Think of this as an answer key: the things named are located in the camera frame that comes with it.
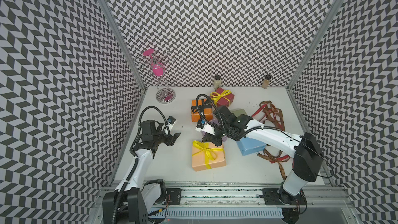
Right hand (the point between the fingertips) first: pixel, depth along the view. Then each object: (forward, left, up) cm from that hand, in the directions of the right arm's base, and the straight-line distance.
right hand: (205, 140), depth 77 cm
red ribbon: (-5, -38, -15) cm, 41 cm away
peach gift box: (-8, +4, -7) cm, 11 cm away
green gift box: (+24, -22, -10) cm, 34 cm away
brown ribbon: (+24, -45, -13) cm, 53 cm away
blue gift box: (-1, -23, -5) cm, 23 cm away
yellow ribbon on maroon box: (+36, -9, -7) cm, 38 cm away
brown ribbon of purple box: (-2, -35, -16) cm, 39 cm away
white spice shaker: (+49, -8, -7) cm, 51 cm away
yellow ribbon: (-6, -3, -3) cm, 7 cm away
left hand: (+8, +18, -4) cm, 21 cm away
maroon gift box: (+35, -11, -7) cm, 37 cm away
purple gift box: (-3, -8, +7) cm, 11 cm away
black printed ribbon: (+28, -1, -6) cm, 28 cm away
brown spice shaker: (+49, -44, -7) cm, 66 cm away
